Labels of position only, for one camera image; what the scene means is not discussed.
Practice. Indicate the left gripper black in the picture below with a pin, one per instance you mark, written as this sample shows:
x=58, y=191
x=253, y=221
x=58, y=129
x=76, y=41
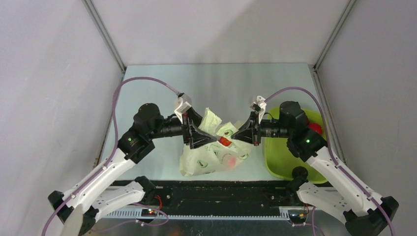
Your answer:
x=196, y=138

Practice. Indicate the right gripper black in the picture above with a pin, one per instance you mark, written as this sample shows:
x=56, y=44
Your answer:
x=249, y=133

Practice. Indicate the pale green plastic bag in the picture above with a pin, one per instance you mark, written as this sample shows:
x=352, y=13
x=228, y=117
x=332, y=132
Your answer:
x=209, y=158

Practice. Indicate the red fake fruit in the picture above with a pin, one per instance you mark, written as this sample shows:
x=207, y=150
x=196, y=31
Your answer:
x=224, y=141
x=316, y=127
x=230, y=162

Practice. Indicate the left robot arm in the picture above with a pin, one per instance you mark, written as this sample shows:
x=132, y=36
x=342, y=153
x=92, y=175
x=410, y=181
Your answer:
x=87, y=202

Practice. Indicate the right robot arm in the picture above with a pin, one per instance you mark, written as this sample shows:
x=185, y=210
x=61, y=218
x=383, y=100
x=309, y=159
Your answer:
x=361, y=210

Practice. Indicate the green plastic tray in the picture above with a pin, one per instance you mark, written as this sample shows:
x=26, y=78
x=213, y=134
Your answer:
x=280, y=162

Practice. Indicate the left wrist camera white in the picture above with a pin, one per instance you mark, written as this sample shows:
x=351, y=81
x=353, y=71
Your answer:
x=181, y=105

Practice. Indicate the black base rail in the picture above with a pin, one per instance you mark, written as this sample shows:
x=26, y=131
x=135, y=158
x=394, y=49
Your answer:
x=252, y=199

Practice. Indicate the right aluminium frame post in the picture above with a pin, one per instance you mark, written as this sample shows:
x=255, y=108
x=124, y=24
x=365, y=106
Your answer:
x=334, y=33

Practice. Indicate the aluminium frame post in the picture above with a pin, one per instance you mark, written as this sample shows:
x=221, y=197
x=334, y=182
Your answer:
x=104, y=33
x=334, y=33

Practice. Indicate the left aluminium frame post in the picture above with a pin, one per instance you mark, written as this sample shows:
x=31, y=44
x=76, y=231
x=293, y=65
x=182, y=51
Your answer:
x=104, y=33

